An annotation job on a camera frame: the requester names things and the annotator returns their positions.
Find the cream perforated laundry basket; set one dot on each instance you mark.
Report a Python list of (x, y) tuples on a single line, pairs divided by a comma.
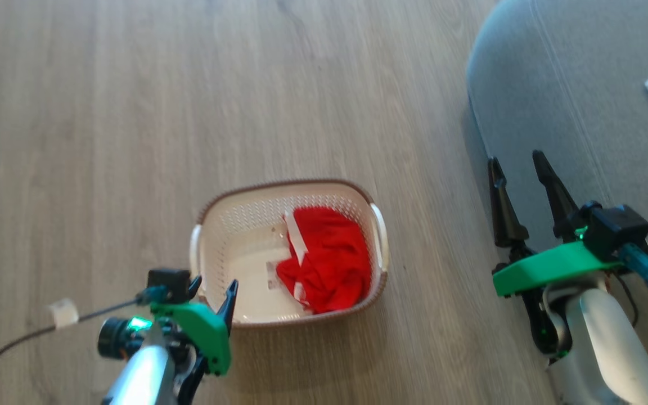
[(245, 225)]

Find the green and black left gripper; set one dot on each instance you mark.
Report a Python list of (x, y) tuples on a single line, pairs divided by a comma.
[(200, 332)]

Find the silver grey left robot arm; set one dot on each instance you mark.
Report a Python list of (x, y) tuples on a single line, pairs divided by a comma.
[(141, 377)]

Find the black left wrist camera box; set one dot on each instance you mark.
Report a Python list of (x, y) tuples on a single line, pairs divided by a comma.
[(167, 284)]

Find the red garment with white stripes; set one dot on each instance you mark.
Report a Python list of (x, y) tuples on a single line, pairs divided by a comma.
[(335, 264)]

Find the grey fabric sofa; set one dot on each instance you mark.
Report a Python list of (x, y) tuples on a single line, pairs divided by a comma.
[(571, 84)]

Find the paper label sticker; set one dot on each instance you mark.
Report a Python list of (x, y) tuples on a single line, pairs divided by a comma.
[(274, 275)]

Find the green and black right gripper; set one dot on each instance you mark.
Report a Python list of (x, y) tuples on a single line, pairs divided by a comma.
[(549, 267)]

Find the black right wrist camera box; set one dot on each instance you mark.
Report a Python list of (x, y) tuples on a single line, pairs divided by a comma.
[(619, 228)]

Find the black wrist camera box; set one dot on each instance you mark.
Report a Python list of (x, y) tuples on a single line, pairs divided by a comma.
[(619, 228), (167, 284)]

